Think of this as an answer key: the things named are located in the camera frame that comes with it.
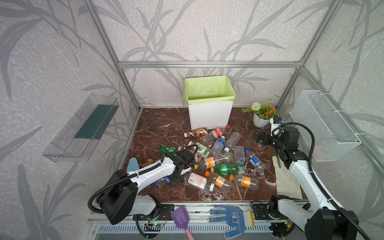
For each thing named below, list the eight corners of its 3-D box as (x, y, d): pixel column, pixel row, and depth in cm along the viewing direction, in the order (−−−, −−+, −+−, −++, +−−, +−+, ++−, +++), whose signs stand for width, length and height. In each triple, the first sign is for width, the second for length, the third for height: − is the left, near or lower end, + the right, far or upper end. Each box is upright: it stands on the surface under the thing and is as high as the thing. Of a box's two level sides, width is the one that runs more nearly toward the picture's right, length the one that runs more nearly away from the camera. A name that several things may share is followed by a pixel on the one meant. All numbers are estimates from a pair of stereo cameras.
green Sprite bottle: (215, 177, 87) (216, 174, 82) (214, 168, 90) (214, 164, 86) (244, 173, 88) (246, 169, 84) (241, 164, 92) (243, 160, 87)
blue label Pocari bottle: (209, 153, 95) (210, 149, 91) (220, 137, 104) (220, 132, 100) (218, 158, 93) (218, 154, 89) (228, 140, 102) (229, 136, 98)
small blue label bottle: (245, 162, 93) (247, 158, 89) (248, 156, 95) (251, 152, 91) (261, 173, 88) (264, 170, 84) (265, 168, 91) (268, 164, 86)
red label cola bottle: (203, 144, 101) (203, 140, 96) (200, 137, 105) (200, 133, 100) (232, 134, 106) (233, 129, 102) (227, 128, 110) (229, 123, 105)
